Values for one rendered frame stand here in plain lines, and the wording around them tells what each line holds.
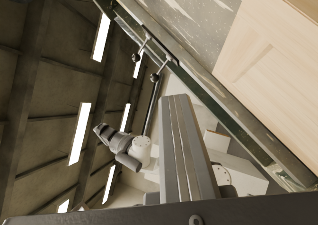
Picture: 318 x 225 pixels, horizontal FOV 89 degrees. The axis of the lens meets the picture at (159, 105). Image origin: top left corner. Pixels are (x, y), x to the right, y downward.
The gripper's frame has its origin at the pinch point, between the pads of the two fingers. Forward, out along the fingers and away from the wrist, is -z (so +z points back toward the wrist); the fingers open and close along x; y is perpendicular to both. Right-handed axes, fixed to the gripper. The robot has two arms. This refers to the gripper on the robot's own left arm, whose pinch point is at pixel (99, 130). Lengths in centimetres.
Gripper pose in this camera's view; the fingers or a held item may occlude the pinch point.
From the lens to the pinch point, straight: 75.3
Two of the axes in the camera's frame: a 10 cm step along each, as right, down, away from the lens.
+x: -1.7, -6.7, -7.2
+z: 8.3, 3.0, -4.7
